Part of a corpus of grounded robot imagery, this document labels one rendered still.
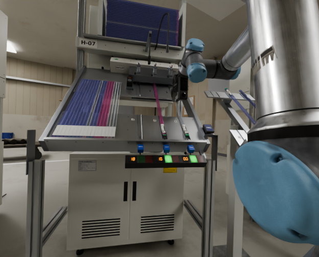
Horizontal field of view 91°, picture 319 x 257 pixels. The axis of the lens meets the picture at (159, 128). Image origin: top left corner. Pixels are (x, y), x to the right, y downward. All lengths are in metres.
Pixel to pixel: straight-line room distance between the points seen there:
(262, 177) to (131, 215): 0.96
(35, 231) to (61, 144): 0.34
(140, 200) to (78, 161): 0.44
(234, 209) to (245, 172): 0.86
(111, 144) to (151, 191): 0.50
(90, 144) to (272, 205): 0.61
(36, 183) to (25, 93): 7.07
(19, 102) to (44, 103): 0.73
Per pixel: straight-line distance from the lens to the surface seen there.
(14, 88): 7.86
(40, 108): 7.65
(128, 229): 1.16
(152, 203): 1.10
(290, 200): 0.21
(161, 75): 1.12
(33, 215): 0.85
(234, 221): 1.13
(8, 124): 7.77
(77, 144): 0.70
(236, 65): 0.68
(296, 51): 0.28
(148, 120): 0.79
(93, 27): 1.54
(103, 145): 0.68
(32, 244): 0.90
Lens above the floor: 0.78
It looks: level
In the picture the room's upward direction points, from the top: 2 degrees clockwise
